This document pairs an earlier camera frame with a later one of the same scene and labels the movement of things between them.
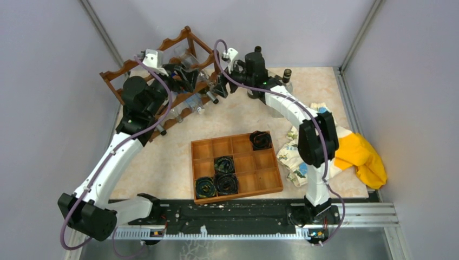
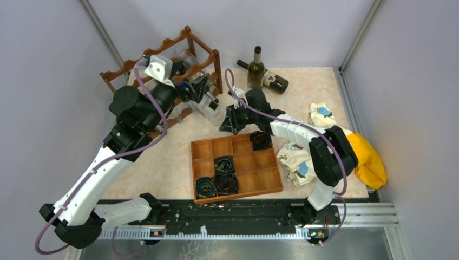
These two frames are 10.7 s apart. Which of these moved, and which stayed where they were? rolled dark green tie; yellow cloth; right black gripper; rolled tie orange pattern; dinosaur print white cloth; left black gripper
Moved: left black gripper; right black gripper
Stayed: yellow cloth; rolled tie orange pattern; dinosaur print white cloth; rolled dark green tie
